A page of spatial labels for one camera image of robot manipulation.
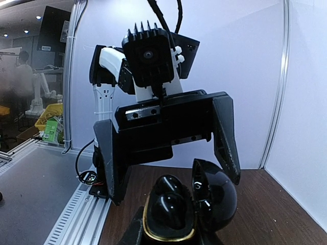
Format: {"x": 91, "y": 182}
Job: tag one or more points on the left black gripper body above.
{"x": 148, "y": 130}

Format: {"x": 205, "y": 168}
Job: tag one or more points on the seated person in background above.
{"x": 23, "y": 86}

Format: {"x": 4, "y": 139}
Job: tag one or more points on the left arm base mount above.
{"x": 97, "y": 183}

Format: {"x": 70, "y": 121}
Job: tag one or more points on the yellow crate with items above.
{"x": 50, "y": 124}

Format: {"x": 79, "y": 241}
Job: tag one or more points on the black earbud charging case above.
{"x": 211, "y": 207}

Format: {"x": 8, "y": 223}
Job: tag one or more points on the aluminium frame post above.
{"x": 77, "y": 12}
{"x": 281, "y": 85}

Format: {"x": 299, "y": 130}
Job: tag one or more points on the left aluminium frame post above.
{"x": 77, "y": 12}

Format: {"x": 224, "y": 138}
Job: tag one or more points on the right aluminium frame post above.
{"x": 281, "y": 85}

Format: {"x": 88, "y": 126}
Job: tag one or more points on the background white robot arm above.
{"x": 41, "y": 89}

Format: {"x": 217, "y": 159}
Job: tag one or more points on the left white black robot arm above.
{"x": 113, "y": 83}

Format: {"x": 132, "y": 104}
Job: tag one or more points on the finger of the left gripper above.
{"x": 113, "y": 172}
{"x": 225, "y": 148}

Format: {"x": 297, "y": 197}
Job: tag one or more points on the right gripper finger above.
{"x": 134, "y": 234}

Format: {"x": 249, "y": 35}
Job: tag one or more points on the aluminium front rail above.
{"x": 74, "y": 216}

